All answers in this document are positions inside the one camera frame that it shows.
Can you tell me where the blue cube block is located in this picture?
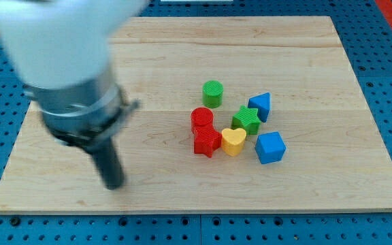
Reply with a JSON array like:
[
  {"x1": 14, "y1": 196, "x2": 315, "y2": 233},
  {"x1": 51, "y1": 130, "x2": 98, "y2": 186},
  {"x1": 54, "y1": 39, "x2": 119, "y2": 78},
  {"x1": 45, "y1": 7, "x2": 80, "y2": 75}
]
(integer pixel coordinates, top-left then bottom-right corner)
[{"x1": 255, "y1": 131, "x2": 287, "y2": 164}]

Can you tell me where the blue triangle block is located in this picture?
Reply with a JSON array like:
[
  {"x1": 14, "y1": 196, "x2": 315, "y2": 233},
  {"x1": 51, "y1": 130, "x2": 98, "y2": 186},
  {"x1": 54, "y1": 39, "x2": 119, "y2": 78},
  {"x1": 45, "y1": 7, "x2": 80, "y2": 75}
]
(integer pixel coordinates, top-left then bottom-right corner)
[{"x1": 248, "y1": 93, "x2": 272, "y2": 123}]

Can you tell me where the green star block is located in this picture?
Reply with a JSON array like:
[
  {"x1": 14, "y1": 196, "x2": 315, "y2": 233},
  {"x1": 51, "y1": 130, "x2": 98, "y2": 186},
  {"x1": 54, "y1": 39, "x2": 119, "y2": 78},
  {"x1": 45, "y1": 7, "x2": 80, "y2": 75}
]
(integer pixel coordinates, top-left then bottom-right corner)
[{"x1": 231, "y1": 105, "x2": 261, "y2": 135}]

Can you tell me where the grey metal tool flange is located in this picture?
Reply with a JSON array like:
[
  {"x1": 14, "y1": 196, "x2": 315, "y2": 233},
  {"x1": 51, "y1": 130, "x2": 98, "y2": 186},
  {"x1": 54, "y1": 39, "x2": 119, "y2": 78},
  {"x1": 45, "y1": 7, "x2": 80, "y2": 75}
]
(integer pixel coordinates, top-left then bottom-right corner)
[{"x1": 25, "y1": 66, "x2": 140, "y2": 150}]

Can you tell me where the yellow heart block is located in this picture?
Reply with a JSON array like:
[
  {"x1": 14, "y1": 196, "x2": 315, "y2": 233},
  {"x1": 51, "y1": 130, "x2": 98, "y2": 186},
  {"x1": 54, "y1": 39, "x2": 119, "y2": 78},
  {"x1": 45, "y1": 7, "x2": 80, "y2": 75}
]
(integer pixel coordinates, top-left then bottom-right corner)
[{"x1": 221, "y1": 128, "x2": 247, "y2": 157}]

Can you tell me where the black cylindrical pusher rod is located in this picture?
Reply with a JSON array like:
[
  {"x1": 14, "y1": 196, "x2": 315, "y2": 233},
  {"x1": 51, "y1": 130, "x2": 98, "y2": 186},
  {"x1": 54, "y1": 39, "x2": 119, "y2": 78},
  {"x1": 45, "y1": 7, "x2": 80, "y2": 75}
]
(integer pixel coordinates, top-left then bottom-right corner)
[{"x1": 88, "y1": 138, "x2": 125, "y2": 190}]

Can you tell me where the red star block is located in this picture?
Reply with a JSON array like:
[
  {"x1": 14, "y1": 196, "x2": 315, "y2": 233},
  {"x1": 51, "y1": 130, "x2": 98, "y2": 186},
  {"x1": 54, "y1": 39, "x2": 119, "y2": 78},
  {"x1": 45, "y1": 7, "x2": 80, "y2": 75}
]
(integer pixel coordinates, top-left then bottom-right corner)
[{"x1": 193, "y1": 125, "x2": 222, "y2": 158}]

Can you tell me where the red cylinder block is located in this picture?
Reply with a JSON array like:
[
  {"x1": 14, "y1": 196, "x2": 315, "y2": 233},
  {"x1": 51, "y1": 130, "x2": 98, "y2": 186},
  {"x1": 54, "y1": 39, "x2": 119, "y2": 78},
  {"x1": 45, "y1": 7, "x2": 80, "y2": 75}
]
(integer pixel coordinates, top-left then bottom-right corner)
[{"x1": 191, "y1": 107, "x2": 214, "y2": 133}]

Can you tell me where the wooden board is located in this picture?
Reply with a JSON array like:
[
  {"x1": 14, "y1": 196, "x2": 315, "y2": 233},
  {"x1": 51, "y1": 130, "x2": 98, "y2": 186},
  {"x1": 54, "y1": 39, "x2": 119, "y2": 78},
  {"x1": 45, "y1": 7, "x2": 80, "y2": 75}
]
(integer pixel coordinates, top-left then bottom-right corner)
[{"x1": 0, "y1": 16, "x2": 392, "y2": 215}]

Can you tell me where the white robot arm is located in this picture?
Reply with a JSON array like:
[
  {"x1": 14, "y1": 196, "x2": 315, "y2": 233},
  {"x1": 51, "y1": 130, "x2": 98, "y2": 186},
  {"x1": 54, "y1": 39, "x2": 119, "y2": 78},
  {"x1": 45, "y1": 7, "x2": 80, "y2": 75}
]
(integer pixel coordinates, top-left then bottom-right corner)
[{"x1": 0, "y1": 0, "x2": 147, "y2": 189}]

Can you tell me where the green cylinder block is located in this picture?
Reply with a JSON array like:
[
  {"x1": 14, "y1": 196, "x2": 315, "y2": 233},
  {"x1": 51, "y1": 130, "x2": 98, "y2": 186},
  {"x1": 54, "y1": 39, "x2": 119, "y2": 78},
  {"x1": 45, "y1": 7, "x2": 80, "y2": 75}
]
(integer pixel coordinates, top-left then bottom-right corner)
[{"x1": 202, "y1": 80, "x2": 224, "y2": 108}]

